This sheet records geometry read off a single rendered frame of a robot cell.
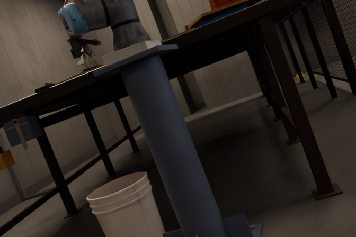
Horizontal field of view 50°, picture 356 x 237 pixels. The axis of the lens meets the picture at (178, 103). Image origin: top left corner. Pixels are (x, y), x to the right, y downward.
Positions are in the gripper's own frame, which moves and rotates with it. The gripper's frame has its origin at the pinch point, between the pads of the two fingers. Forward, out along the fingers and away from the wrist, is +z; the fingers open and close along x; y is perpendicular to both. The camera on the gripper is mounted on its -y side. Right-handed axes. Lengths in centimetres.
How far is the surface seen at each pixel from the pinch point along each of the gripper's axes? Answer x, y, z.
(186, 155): 55, -41, 52
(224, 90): -466, -15, 69
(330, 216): 40, -82, 99
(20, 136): 26, 40, 18
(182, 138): 54, -43, 45
